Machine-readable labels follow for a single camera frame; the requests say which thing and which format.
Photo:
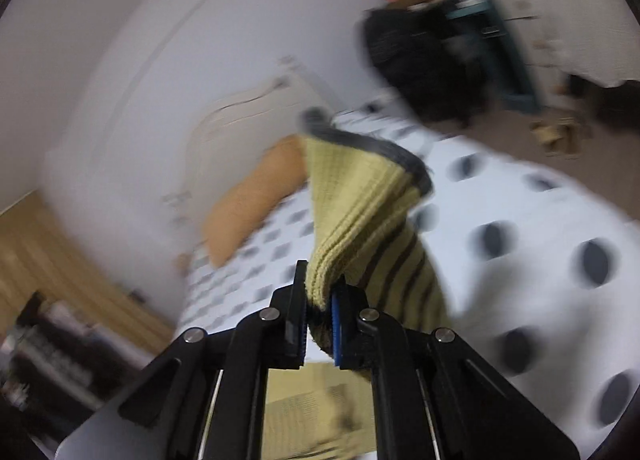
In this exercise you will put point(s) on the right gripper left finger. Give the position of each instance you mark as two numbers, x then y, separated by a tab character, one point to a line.
295	329

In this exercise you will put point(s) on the black backpack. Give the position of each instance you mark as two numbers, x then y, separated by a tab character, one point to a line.
426	58

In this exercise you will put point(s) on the teal shelf unit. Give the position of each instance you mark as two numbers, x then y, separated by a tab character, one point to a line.
482	23

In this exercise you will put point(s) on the white polka dot duvet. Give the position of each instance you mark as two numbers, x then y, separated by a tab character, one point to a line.
539	357

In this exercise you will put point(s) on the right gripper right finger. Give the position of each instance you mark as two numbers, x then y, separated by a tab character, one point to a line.
351	348

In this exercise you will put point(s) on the yellow striped knit sweater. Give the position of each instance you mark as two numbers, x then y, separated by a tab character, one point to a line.
366	173

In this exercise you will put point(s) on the mustard yellow pillow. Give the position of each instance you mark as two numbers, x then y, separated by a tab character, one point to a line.
243	208

